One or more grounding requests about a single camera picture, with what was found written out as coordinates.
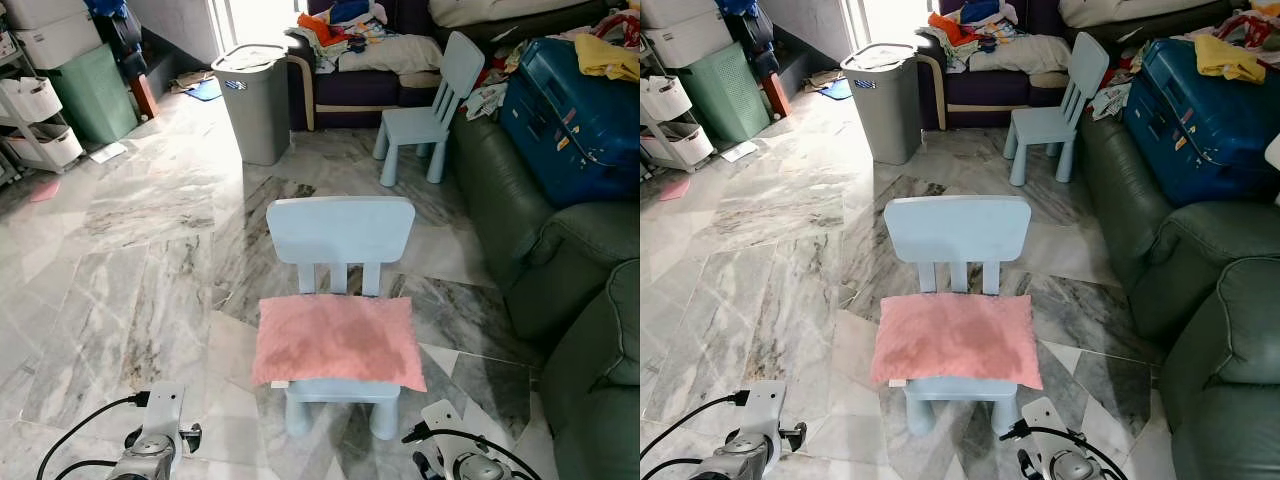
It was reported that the pink fluffy pillow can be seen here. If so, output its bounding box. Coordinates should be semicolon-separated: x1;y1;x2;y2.
870;293;1044;391
251;293;428;393

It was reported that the dark green leather sofa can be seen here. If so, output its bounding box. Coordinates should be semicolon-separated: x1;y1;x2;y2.
1075;112;1280;480
447;108;641;480

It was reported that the beige sofa cushion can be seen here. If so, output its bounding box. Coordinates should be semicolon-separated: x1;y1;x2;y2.
1058;0;1233;28
429;0;601;28

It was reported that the dark purple sofa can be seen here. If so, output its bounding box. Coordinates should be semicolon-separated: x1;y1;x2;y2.
917;0;1251;132
287;0;641;132

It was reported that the white storage rack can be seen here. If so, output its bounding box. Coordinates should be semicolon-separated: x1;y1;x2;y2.
640;30;717;176
0;30;86;186

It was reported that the blue hard-shell suitcase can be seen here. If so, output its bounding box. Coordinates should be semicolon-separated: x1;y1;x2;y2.
498;37;641;209
1122;38;1280;208

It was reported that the green woven laundry basket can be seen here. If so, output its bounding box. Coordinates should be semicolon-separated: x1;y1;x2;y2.
45;44;140;144
676;42;772;143

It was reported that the yellow cloth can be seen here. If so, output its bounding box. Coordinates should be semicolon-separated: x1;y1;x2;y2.
574;33;641;82
1195;35;1269;84

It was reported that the white plastic storage box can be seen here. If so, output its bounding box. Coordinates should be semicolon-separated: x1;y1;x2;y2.
0;0;79;70
640;0;714;70

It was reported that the dark blue backpack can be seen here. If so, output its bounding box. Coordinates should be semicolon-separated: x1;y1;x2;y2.
84;0;148;83
716;0;782;81

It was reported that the light blue plastic child chair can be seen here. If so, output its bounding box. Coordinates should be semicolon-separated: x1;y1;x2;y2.
884;195;1033;438
374;31;486;187
266;196;416;441
1004;32;1111;187

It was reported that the grey lidded laundry bin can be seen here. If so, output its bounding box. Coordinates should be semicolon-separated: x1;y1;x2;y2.
841;44;923;166
211;44;292;166

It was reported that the cream folded blanket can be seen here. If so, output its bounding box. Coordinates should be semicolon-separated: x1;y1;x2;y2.
968;34;1073;75
338;34;445;75

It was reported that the colourful clothes pile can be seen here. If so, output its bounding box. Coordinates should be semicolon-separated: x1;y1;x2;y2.
288;0;401;71
918;0;1031;71

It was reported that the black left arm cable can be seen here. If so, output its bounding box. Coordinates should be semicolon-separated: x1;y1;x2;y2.
36;392;151;480
640;390;751;480

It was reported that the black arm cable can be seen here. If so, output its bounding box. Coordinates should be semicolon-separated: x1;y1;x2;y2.
999;420;1129;480
401;422;543;480
640;390;751;480
36;392;151;480

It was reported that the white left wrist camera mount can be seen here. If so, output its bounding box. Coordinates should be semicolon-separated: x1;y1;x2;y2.
140;383;189;441
738;380;789;441

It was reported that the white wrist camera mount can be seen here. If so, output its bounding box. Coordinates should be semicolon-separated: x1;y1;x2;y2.
1017;397;1069;456
419;400;471;459
140;383;189;441
738;380;789;441

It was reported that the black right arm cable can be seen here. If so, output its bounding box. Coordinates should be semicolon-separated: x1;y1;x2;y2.
999;420;1129;480
401;422;543;480

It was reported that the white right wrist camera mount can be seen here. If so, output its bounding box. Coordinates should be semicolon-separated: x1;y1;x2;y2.
419;400;471;459
1017;397;1069;456

